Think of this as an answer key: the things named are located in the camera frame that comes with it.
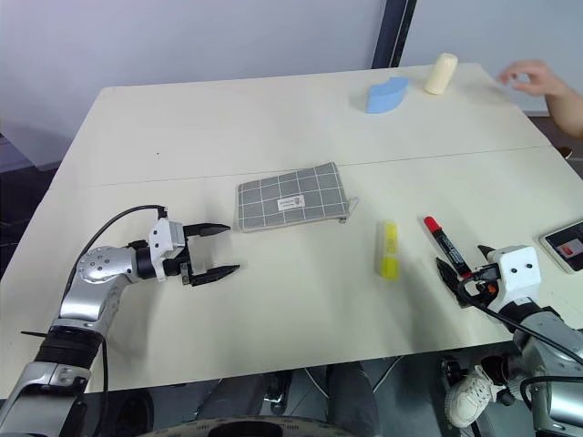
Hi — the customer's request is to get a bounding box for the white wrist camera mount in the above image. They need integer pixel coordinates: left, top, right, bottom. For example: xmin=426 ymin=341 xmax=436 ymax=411
xmin=148 ymin=217 xmax=185 ymax=283
xmin=486 ymin=244 xmax=544 ymax=303

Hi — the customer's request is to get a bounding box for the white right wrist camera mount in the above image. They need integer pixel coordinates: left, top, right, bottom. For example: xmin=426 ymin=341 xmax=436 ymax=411
xmin=486 ymin=244 xmax=544 ymax=303

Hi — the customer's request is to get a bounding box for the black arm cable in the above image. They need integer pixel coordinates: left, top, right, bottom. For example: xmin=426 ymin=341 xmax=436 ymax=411
xmin=457 ymin=278 xmax=583 ymax=363
xmin=63 ymin=205 xmax=169 ymax=392

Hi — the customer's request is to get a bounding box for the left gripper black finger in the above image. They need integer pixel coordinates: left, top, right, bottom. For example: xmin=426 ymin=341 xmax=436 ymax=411
xmin=189 ymin=222 xmax=231 ymax=239
xmin=189 ymin=264 xmax=241 ymax=288

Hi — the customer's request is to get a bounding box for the grey trouser leg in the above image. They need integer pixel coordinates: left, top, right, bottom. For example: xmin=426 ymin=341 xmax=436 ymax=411
xmin=324 ymin=361 xmax=382 ymax=427
xmin=199 ymin=373 xmax=275 ymax=419

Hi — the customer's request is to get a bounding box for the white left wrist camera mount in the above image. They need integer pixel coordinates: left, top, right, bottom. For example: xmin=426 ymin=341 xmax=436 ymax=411
xmin=148 ymin=217 xmax=185 ymax=283

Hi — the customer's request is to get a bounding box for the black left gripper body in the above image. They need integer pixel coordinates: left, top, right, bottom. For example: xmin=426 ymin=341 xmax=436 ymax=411
xmin=162 ymin=224 xmax=196 ymax=287

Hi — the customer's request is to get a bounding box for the black upright post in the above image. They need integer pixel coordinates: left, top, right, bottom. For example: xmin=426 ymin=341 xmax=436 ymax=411
xmin=370 ymin=0 xmax=416 ymax=69

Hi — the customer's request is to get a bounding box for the yellow highlighter pen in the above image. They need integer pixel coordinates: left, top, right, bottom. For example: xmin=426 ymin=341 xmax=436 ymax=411
xmin=373 ymin=219 xmax=403 ymax=279

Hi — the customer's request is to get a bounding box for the person's bare hand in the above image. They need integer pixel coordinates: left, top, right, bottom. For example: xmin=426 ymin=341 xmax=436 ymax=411
xmin=496 ymin=59 xmax=571 ymax=98

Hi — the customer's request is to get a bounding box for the cream cylinder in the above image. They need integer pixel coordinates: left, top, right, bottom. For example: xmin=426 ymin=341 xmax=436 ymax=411
xmin=423 ymin=52 xmax=458 ymax=97

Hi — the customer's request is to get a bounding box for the white sneaker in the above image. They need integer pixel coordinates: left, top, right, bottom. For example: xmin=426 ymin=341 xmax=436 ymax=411
xmin=443 ymin=364 xmax=496 ymax=430

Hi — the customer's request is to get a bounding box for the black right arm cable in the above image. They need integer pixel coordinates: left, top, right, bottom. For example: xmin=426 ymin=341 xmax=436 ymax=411
xmin=457 ymin=278 xmax=583 ymax=363

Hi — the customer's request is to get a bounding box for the white framed smartphone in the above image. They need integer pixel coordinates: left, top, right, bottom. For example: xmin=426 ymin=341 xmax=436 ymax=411
xmin=537 ymin=218 xmax=583 ymax=275

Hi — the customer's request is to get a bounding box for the red capped black marker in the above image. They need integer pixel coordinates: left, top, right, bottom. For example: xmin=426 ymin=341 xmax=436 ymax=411
xmin=423 ymin=216 xmax=475 ymax=280

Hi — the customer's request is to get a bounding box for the blue foam block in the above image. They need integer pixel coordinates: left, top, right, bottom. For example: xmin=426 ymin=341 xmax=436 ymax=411
xmin=365 ymin=76 xmax=412 ymax=116

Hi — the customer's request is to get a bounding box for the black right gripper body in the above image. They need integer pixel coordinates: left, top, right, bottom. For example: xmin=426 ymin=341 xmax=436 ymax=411
xmin=457 ymin=263 xmax=502 ymax=311

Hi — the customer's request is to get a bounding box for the grey checked fabric pouch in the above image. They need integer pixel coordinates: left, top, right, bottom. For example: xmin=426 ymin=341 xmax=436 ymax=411
xmin=233 ymin=160 xmax=361 ymax=235

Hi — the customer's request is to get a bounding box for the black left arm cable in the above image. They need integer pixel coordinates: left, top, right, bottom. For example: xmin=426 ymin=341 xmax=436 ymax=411
xmin=63 ymin=205 xmax=169 ymax=392

